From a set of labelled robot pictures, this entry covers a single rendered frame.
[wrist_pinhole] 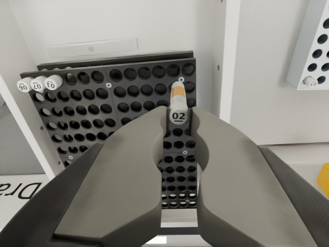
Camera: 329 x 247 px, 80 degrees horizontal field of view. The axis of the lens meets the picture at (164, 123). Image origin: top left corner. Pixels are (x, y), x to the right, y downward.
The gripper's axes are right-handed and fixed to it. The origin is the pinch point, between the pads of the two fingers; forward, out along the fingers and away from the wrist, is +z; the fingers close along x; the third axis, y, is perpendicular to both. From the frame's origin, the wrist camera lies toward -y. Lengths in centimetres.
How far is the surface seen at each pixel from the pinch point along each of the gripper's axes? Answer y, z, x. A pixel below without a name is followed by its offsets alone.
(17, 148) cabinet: 27, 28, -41
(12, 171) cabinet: 26.9, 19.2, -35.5
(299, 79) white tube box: 4.6, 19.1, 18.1
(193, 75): 0.7, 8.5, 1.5
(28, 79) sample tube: 1.2, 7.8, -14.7
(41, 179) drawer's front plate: 24.1, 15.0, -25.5
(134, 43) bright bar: -1.2, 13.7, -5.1
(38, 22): -3.1, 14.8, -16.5
